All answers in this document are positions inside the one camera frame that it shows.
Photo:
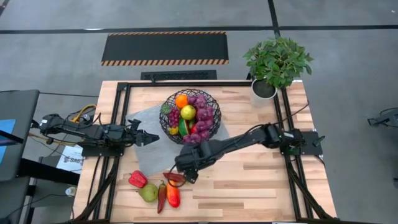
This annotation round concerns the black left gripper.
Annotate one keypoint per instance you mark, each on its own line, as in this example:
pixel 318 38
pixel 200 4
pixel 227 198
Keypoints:
pixel 133 137

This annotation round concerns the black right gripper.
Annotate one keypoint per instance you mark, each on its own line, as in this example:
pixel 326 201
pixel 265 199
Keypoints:
pixel 189 157

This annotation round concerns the dark red chili pepper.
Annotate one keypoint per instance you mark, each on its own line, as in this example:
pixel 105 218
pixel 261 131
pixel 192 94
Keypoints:
pixel 172 177

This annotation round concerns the yellow banana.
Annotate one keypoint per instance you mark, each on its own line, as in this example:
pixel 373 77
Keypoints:
pixel 173 130

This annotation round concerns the purple grape bunch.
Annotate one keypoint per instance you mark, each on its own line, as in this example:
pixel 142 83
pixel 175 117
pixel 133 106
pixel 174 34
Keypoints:
pixel 203 114
pixel 174 117

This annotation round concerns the watermelon slice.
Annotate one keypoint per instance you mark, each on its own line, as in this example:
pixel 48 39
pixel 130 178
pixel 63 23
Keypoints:
pixel 183 127

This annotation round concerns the red bell pepper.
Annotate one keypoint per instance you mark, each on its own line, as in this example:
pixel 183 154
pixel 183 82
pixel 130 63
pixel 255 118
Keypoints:
pixel 137 179

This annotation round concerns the green apple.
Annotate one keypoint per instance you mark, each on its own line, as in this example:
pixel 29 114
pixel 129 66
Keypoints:
pixel 188 112

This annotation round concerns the orange fruit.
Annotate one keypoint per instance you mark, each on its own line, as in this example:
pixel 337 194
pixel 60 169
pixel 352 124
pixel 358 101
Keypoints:
pixel 181 101

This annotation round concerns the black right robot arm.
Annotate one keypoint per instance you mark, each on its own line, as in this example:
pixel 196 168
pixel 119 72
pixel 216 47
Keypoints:
pixel 236 143

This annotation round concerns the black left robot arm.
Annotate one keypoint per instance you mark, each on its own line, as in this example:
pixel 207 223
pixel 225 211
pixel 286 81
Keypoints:
pixel 77 130

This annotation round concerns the grey woven placemat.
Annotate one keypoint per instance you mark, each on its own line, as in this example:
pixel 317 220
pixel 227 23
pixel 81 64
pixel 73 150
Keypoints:
pixel 152 158

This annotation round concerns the long red chili pepper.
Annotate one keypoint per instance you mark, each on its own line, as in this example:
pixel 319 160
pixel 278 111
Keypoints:
pixel 161 196

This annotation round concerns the green pear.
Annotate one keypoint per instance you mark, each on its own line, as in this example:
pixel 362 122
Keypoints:
pixel 149 193

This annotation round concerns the pink dragon fruit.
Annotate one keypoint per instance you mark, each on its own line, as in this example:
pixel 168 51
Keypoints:
pixel 194 129

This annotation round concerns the black floor grille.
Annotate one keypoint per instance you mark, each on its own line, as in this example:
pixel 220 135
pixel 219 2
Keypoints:
pixel 178 75

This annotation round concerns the white printed paper sheet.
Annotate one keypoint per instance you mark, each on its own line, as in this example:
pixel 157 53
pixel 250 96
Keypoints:
pixel 70 158

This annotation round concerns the black hazard-striped floor mat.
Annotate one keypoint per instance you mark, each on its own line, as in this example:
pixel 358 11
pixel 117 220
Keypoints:
pixel 164 48

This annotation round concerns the clear plastic bottle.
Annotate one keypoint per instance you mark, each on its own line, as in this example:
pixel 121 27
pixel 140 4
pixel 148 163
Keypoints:
pixel 71 191

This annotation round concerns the black desk beam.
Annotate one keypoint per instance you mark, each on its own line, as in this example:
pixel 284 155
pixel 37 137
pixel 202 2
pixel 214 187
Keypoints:
pixel 46 171

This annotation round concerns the white plant pot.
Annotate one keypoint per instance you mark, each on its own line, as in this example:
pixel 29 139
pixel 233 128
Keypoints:
pixel 263 89

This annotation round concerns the grey side desk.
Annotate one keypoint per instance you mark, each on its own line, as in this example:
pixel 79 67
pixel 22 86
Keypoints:
pixel 18 105

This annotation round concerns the green leafy plant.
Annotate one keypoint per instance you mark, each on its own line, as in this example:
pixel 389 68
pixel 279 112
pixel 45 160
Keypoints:
pixel 276 62

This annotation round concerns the blue screen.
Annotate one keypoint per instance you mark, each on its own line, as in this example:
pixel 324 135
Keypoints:
pixel 6 126

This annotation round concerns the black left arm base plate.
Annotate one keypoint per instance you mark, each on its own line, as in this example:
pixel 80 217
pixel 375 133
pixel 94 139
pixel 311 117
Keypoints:
pixel 93 152

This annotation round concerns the black aluminium table frame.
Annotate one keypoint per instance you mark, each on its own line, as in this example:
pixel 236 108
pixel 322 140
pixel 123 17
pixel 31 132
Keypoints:
pixel 186 84

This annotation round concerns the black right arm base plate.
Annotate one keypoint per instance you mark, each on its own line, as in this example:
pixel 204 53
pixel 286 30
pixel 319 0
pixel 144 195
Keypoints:
pixel 311 149

